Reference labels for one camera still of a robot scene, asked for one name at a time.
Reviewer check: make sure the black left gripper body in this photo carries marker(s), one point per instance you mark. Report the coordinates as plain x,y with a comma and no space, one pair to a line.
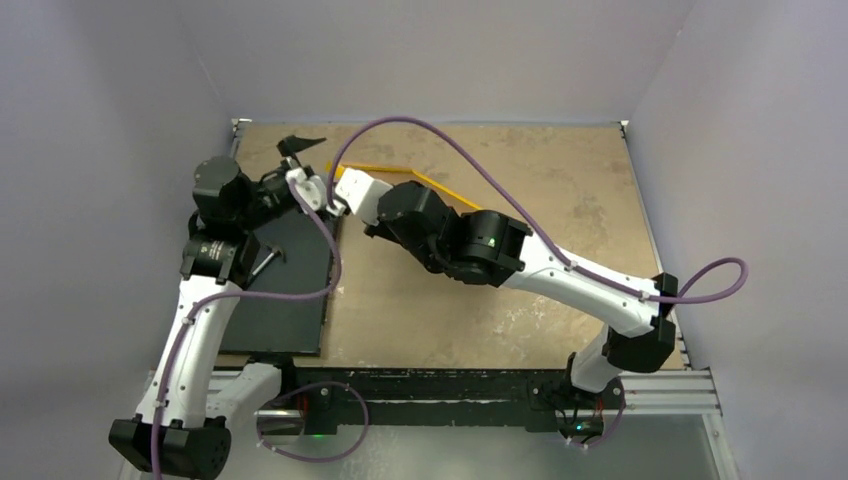
270,192

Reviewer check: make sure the yellow wooden picture frame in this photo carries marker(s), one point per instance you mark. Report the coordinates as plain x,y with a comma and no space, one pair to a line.
399,174

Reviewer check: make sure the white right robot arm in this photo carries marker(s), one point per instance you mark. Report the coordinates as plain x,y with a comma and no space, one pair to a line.
486,247

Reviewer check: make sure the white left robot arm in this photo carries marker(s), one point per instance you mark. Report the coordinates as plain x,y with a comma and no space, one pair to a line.
178,428

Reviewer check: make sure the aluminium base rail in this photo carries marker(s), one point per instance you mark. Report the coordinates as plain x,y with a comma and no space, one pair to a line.
537,400

